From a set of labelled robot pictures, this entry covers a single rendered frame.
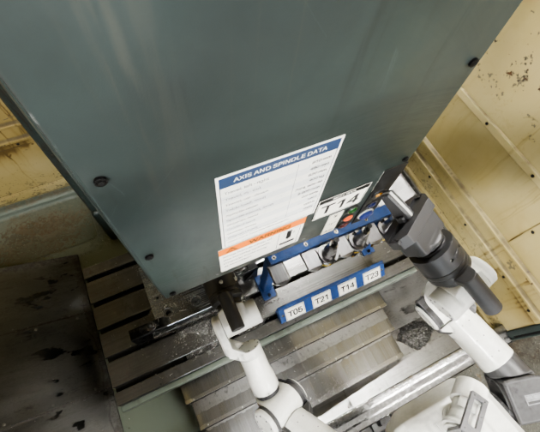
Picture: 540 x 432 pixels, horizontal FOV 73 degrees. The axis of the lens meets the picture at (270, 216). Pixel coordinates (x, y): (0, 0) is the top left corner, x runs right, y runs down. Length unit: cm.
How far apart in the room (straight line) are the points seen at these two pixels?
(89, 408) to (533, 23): 189
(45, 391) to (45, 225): 77
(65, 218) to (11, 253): 27
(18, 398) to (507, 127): 188
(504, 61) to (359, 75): 102
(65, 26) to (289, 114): 20
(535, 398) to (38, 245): 193
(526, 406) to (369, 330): 70
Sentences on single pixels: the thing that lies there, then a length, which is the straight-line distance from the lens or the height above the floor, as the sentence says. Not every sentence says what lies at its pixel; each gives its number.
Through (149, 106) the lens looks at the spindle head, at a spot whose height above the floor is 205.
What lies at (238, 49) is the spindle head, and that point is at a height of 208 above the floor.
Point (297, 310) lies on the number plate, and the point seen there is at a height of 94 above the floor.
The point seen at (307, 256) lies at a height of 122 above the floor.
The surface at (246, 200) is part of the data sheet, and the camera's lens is 45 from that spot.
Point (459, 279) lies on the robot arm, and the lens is 74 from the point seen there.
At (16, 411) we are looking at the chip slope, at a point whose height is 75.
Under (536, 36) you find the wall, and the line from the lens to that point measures 131.
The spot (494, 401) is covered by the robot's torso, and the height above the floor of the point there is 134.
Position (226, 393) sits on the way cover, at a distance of 153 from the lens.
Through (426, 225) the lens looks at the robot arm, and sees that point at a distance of 71.
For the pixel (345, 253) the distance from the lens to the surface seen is 115.
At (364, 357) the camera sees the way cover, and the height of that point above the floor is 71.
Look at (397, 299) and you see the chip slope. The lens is 172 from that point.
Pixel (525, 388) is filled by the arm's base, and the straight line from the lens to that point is 110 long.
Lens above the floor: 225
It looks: 63 degrees down
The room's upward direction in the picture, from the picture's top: 10 degrees clockwise
